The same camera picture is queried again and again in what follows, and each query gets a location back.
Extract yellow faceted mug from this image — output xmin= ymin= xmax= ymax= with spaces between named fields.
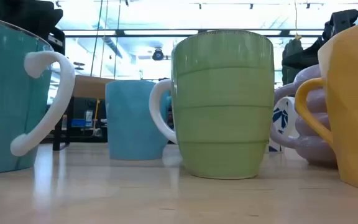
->
xmin=294 ymin=16 xmax=358 ymax=193

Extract black ceiling spotlight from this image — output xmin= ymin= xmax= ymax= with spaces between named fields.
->
xmin=152 ymin=48 xmax=165 ymax=62

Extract light blue faceted mug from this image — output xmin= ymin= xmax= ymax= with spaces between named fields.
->
xmin=105 ymin=80 xmax=171 ymax=161

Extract wooden shelf black legs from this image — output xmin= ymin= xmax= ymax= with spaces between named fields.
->
xmin=52 ymin=74 xmax=117 ymax=152

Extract teal mug white handle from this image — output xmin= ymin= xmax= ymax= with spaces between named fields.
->
xmin=0 ymin=14 xmax=76 ymax=175

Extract black metal rig frame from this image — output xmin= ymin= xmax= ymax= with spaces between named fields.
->
xmin=42 ymin=29 xmax=324 ymax=144

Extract white mug blue leaves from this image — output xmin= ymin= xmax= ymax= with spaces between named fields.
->
xmin=268 ymin=96 xmax=300 ymax=153

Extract thin green hanging cable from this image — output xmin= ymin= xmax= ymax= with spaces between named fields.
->
xmin=90 ymin=0 xmax=104 ymax=77

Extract lilac ringed mug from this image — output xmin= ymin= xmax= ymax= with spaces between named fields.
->
xmin=269 ymin=64 xmax=338 ymax=166

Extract green ribbed mug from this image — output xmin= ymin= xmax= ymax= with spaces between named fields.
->
xmin=149 ymin=29 xmax=275 ymax=180

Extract yellow pole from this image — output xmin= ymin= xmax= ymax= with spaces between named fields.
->
xmin=92 ymin=98 xmax=101 ymax=130

